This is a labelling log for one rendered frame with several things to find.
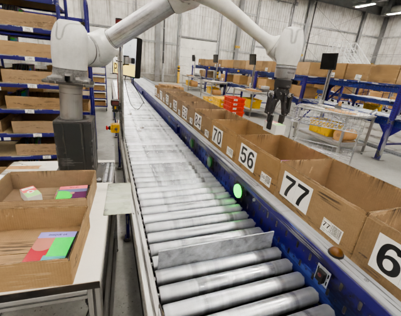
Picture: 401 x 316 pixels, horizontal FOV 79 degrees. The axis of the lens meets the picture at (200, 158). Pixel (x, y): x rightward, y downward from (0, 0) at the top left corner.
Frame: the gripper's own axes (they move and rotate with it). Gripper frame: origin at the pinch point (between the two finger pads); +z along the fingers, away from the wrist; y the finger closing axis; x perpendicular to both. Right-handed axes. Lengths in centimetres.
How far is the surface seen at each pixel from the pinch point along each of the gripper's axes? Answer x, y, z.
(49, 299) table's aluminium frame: -34, -95, 46
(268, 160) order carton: -11.6, -8.1, 15.0
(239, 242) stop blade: -34, -31, 38
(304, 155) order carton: -2.5, 20.7, 17.2
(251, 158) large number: 1.7, -8.3, 19.3
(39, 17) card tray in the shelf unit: 136, -121, -45
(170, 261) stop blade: -34, -58, 41
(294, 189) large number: -30.4, -8.3, 19.6
